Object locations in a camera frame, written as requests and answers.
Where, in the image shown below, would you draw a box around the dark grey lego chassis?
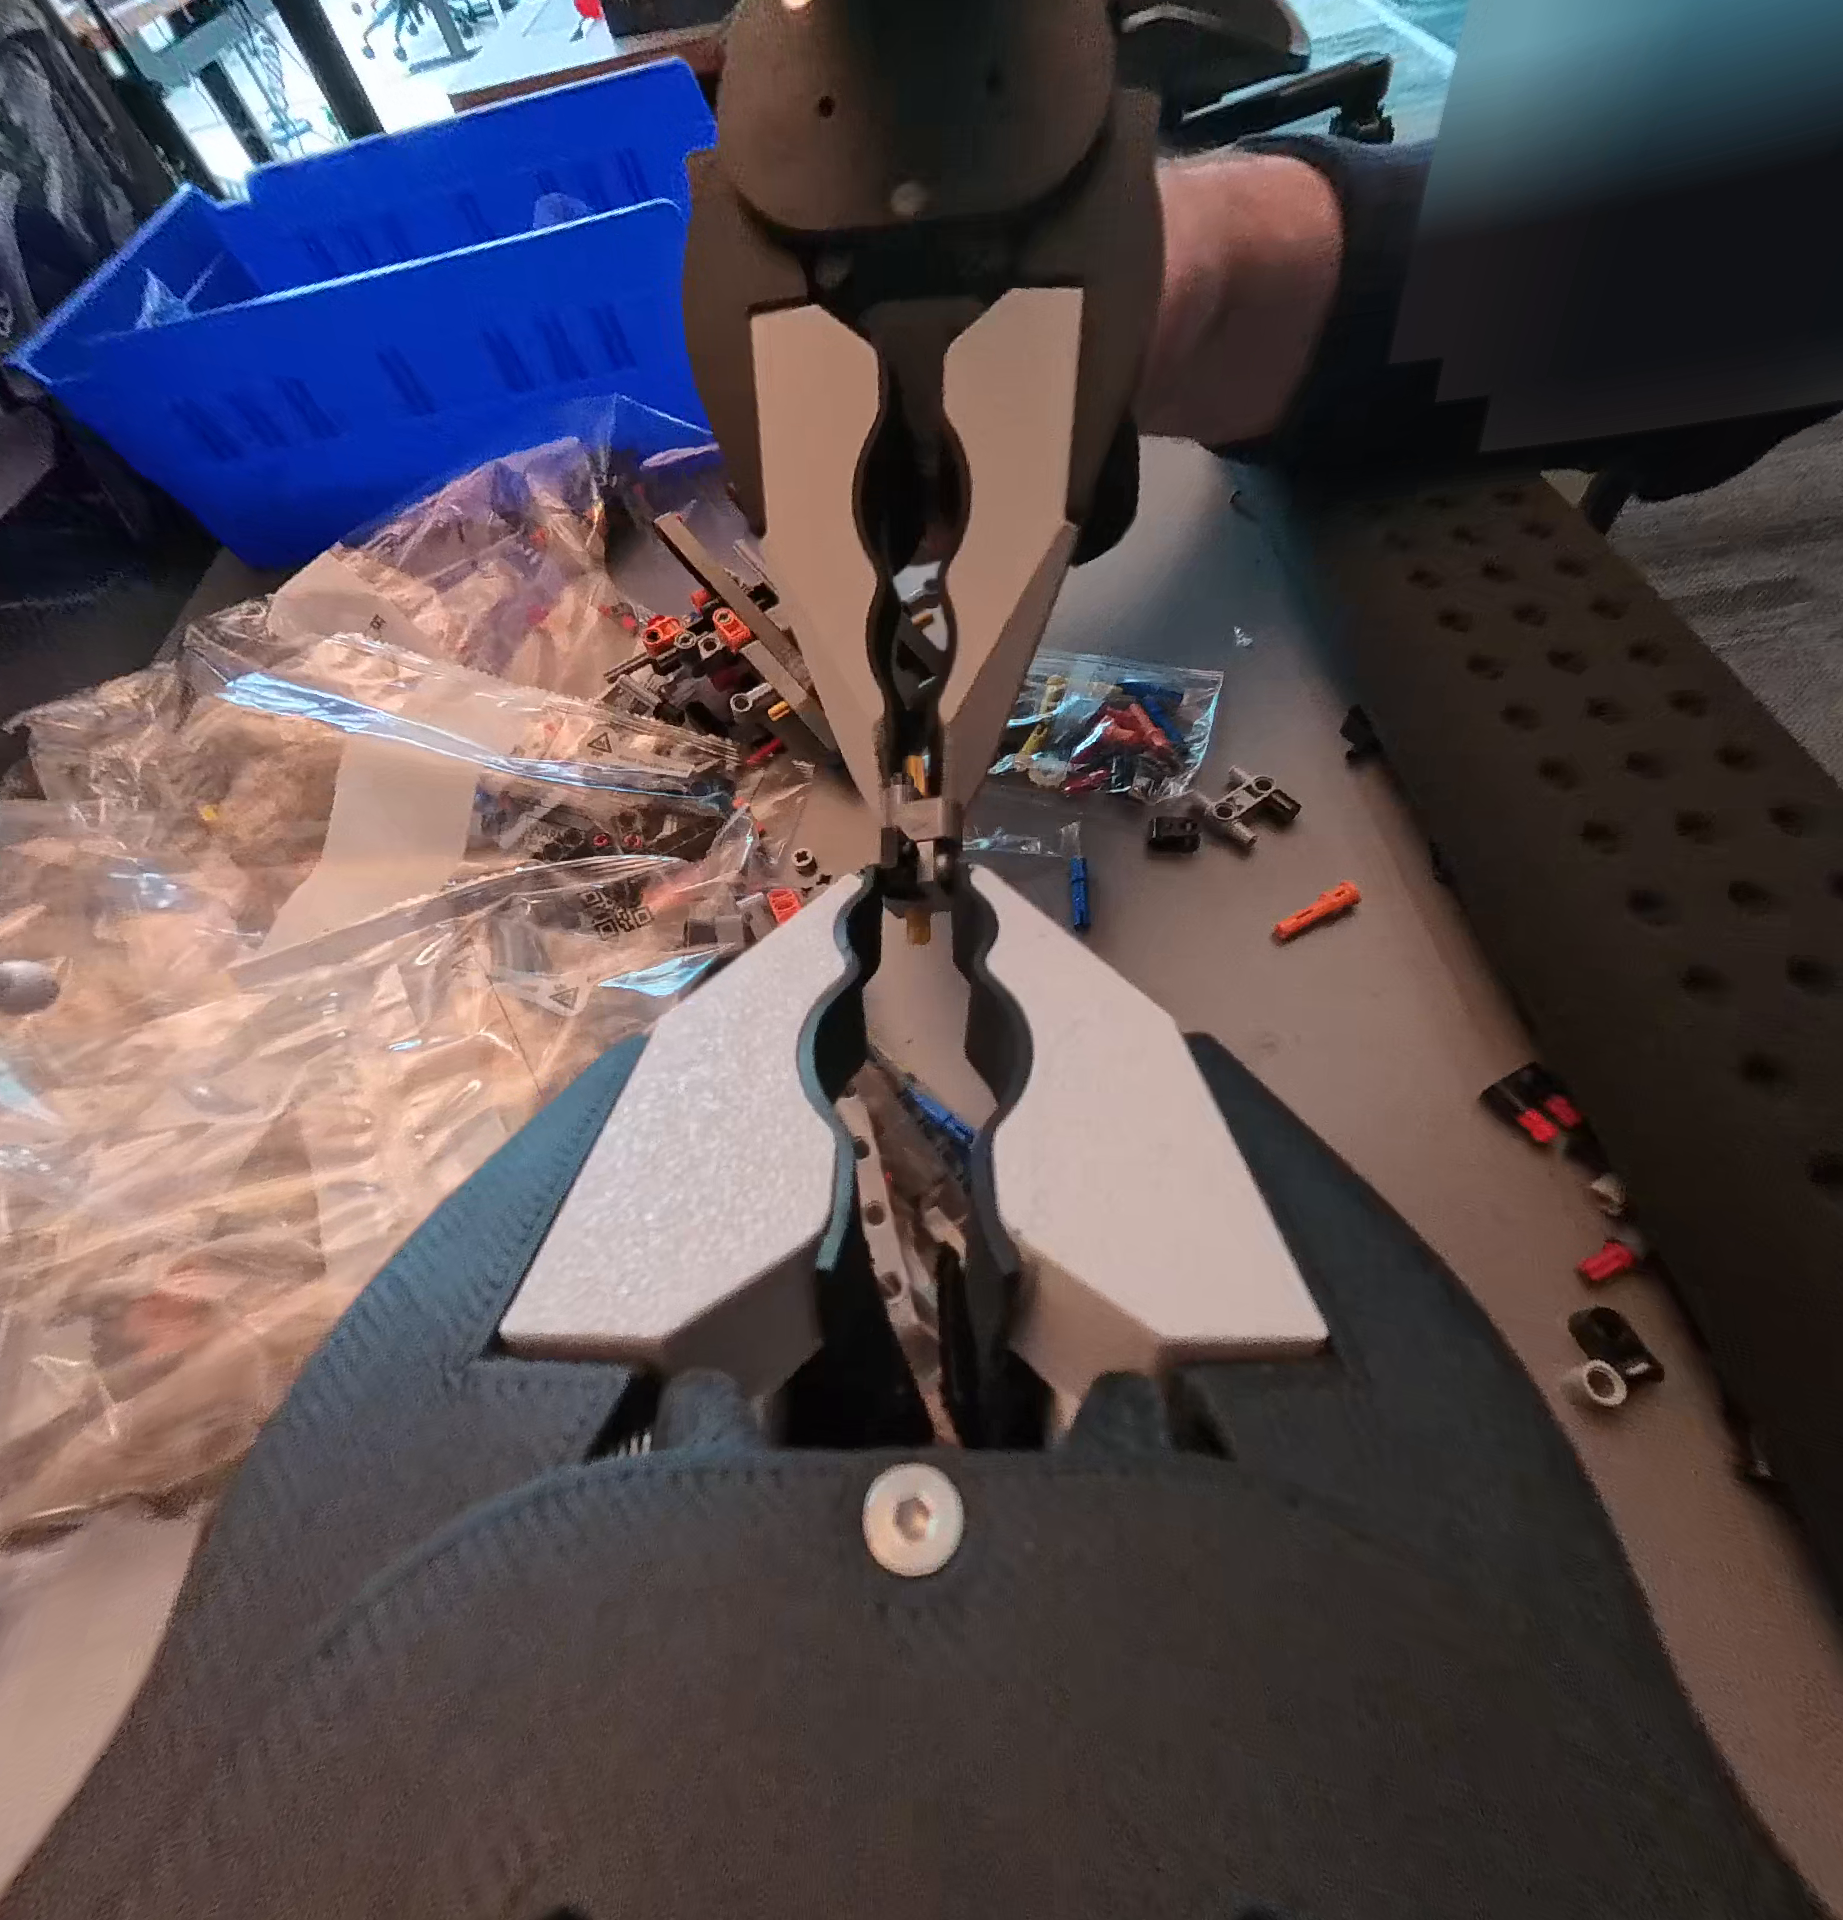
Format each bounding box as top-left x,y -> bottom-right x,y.
606,510 -> 850,768

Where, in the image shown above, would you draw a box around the small grey lego assembly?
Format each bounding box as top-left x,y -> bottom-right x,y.
869,757 -> 964,948

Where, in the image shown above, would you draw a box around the small zip bag of pins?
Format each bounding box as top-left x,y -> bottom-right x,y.
988,647 -> 1226,805

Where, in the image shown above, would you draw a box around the grey double-hole lego connector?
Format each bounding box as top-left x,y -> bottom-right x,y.
1195,768 -> 1305,855

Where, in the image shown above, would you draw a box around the pile of clear lego bags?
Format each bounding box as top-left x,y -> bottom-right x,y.
0,435 -> 805,1563

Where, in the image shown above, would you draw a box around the black perforated pad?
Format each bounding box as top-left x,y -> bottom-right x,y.
1334,471 -> 1843,1623

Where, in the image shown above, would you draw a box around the person's right hand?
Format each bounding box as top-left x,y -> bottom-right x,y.
1146,151 -> 1346,452

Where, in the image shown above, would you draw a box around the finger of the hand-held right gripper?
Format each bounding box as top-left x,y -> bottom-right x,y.
746,301 -> 930,820
913,285 -> 1089,820

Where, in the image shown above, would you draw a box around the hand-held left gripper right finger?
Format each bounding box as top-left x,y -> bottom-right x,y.
952,862 -> 1332,1443

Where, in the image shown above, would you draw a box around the black connector with white pin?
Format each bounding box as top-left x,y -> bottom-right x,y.
1563,1306 -> 1665,1403

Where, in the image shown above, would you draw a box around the heap of loose lego parts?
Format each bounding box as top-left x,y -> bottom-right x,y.
839,1051 -> 999,1352

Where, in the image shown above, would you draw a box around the black lego piece, red pins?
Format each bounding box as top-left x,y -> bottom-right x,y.
1479,1063 -> 1591,1158

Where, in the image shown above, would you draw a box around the blue plastic bin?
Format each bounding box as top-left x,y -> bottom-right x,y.
6,195 -> 730,572
216,58 -> 721,293

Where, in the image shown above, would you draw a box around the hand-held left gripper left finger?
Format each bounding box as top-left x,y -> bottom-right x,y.
498,875 -> 881,1435

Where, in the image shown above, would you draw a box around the person's right forearm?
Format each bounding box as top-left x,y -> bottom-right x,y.
1266,135 -> 1479,452

